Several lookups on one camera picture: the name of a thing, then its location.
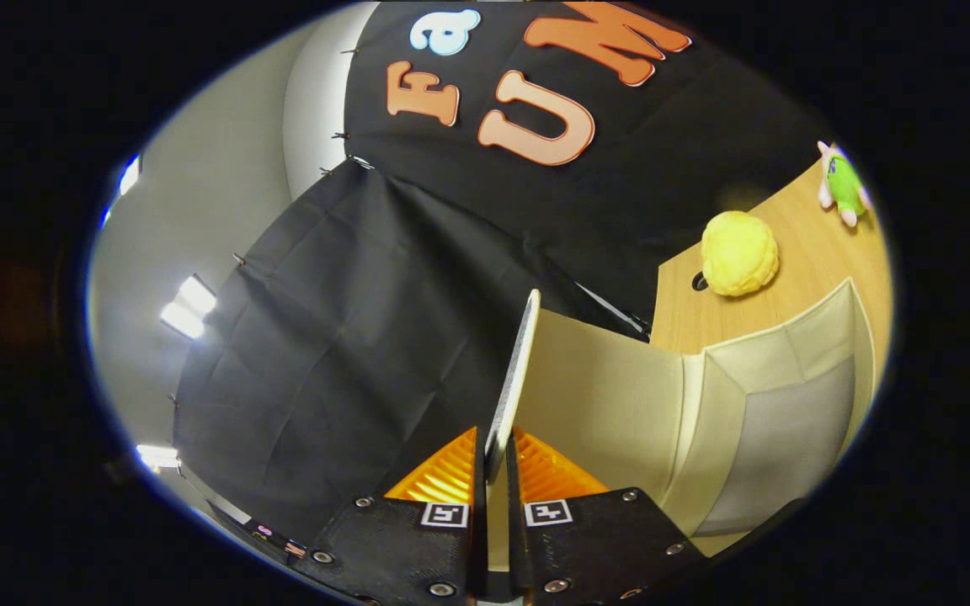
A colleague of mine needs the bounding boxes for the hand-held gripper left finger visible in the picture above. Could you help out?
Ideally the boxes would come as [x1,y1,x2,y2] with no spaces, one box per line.
[291,425,488,606]

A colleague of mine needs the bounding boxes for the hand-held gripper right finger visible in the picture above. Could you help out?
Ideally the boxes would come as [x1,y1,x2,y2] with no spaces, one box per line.
[504,427,711,606]

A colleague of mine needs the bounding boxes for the cream fabric storage box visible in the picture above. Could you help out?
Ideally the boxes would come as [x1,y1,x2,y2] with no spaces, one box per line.
[483,278,879,575]

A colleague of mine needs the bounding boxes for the black backdrop cloth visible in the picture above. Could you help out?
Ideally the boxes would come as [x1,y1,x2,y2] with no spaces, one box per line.
[172,0,831,565]

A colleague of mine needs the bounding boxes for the ceiling light panel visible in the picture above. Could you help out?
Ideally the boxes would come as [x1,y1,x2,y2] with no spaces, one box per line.
[159,274,218,340]
[136,444,181,472]
[99,153,143,228]

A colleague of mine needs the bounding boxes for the yellow round plush toy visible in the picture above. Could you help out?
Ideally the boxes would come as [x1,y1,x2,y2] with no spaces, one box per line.
[700,210,781,298]

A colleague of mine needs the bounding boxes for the green and pink plush toy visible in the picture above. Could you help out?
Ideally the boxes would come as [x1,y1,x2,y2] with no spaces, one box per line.
[816,141,873,228]

